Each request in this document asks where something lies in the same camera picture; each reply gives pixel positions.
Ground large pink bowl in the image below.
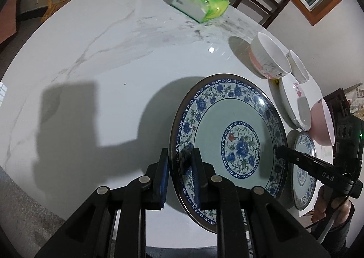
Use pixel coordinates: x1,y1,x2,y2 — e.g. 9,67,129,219
308,98,335,146

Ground large blue floral plate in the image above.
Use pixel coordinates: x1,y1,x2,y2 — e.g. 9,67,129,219
169,74,288,232

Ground white pink-flower deep plate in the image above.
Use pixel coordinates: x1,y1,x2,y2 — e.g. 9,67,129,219
279,74,323,132

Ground small white gnome bowl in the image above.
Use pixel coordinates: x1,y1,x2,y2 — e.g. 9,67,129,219
286,50,309,84

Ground white rabbit bowl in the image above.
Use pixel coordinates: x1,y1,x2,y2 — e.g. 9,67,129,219
248,32,292,80

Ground operator right hand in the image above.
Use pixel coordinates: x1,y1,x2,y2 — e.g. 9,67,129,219
311,184,356,230

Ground small blue floral plate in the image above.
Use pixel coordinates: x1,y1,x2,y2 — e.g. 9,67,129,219
292,132,316,210

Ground dark wooden side cabinet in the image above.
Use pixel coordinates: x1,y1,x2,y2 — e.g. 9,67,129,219
324,88,363,159

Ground packaged goods on cabinet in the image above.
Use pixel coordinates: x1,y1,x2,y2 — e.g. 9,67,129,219
344,83,364,120

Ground green tissue box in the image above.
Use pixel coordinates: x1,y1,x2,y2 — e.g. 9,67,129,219
170,0,230,23

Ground orange cloth covered furniture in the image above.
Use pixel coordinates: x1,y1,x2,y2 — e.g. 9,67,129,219
0,0,17,43

